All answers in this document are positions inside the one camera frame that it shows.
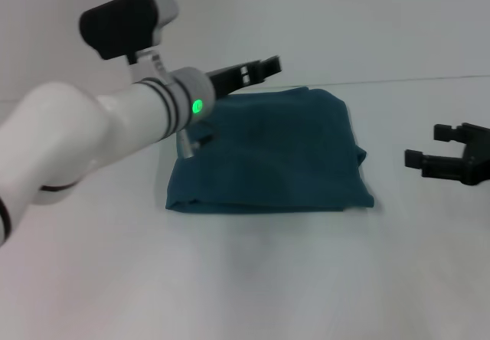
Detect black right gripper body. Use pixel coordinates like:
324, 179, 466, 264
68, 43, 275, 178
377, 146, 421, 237
459, 122, 490, 186

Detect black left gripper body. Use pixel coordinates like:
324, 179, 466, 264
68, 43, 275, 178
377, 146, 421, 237
206, 63, 252, 100

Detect teal t-shirt with FREE print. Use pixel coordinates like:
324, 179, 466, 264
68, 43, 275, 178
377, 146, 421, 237
165, 86, 375, 215

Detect left arm cable with connector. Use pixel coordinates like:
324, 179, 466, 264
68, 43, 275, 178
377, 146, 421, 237
175, 123, 216, 161

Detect left camera mount bracket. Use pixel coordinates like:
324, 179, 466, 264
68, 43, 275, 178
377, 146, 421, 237
126, 47, 169, 84

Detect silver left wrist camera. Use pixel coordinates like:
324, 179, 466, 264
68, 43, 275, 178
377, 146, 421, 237
79, 0, 180, 60

